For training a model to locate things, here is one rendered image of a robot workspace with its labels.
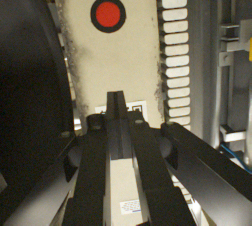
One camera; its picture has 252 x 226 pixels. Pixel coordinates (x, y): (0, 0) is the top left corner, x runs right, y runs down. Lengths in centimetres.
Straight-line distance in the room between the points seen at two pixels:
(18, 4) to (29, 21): 5
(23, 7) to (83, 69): 36
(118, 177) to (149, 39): 22
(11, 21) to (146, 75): 44
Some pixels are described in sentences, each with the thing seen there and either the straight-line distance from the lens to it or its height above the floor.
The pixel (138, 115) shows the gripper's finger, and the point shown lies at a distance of 17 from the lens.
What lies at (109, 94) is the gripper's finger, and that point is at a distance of 20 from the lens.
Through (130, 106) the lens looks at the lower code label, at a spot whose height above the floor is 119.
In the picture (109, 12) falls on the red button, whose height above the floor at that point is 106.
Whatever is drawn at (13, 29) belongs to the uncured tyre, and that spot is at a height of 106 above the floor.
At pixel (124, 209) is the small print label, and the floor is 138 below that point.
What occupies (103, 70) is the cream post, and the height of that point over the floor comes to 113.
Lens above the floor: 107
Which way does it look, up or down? 20 degrees up
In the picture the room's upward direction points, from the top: 173 degrees clockwise
